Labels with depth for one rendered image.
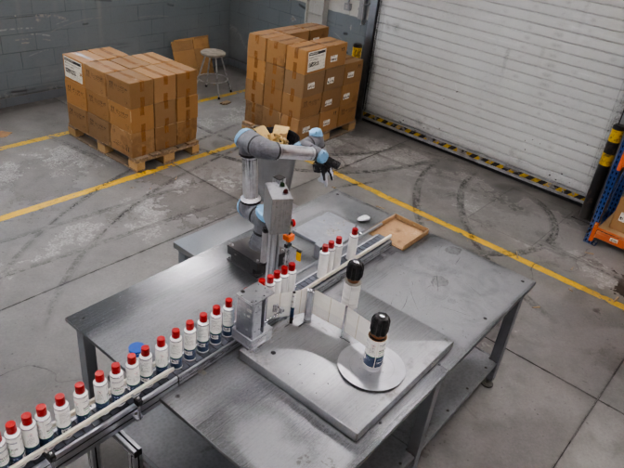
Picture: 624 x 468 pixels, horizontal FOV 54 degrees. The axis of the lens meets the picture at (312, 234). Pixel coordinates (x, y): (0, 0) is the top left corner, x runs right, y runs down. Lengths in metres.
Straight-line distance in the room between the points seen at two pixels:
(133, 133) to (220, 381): 3.80
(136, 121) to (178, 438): 3.57
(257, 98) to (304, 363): 4.69
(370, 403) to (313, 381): 0.26
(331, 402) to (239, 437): 0.40
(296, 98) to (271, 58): 0.51
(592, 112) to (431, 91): 1.84
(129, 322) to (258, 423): 0.86
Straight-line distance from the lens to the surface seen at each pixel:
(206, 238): 3.65
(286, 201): 2.77
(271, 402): 2.67
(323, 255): 3.20
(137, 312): 3.11
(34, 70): 8.11
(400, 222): 4.04
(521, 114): 6.98
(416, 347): 2.97
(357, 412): 2.61
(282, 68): 6.73
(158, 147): 6.39
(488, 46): 7.03
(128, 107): 6.06
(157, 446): 3.31
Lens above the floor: 2.78
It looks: 31 degrees down
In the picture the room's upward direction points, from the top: 7 degrees clockwise
